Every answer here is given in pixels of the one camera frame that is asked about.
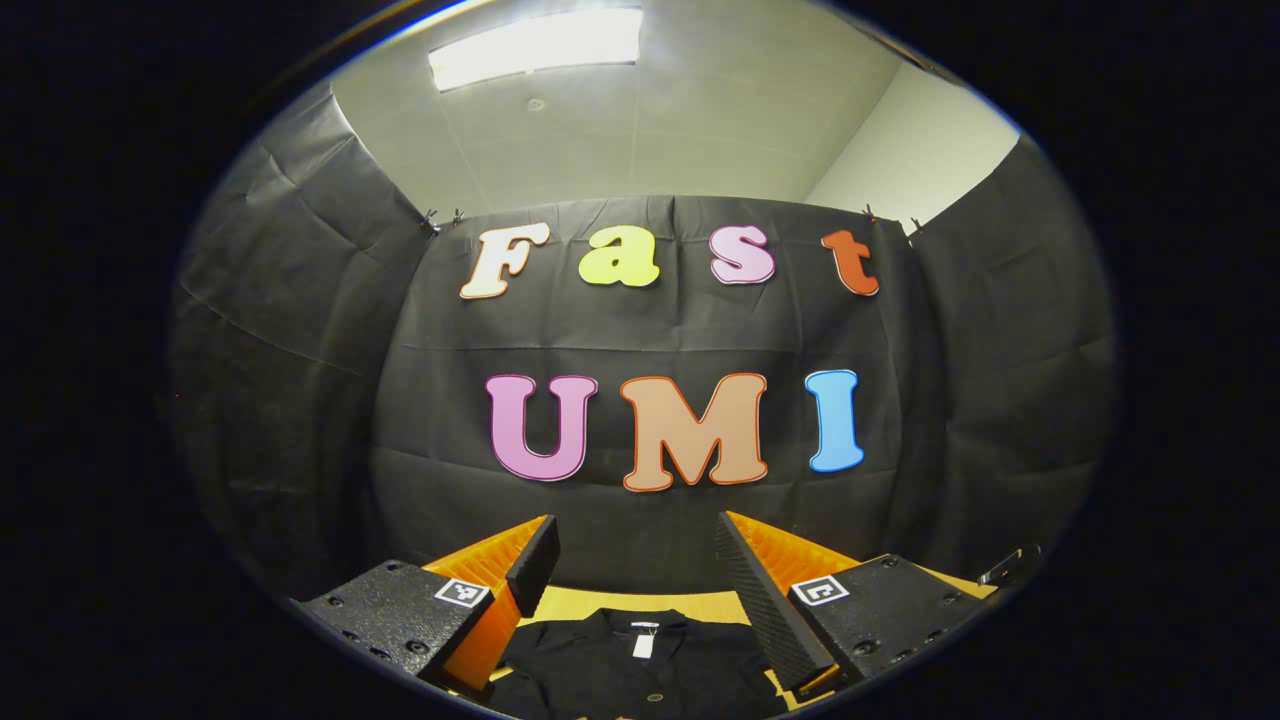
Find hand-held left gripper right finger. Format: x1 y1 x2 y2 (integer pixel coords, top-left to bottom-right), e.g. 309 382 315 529
714 509 1001 701

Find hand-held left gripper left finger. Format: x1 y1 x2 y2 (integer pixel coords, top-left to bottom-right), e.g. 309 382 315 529
298 513 563 701

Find black buttoned garment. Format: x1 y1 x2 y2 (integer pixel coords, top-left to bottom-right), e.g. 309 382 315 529
490 607 791 720

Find ceiling light panel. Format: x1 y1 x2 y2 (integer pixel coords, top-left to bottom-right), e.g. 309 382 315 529
428 8 644 93

